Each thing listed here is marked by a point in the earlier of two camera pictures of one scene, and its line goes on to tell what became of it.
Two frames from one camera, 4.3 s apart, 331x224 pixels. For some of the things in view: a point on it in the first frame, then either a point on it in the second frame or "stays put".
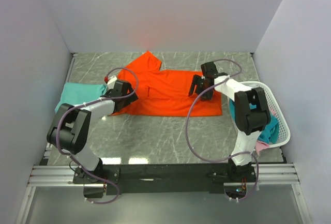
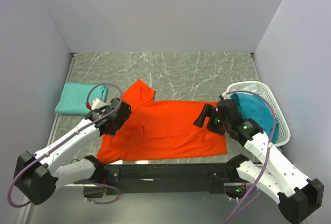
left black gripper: (130, 99) to (121, 121)
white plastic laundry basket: (284, 134) stays put
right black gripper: (196, 80) to (209, 110)
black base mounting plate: (162, 179) stays put
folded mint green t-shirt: (77, 93) stays put
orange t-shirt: (163, 92) to (158, 129)
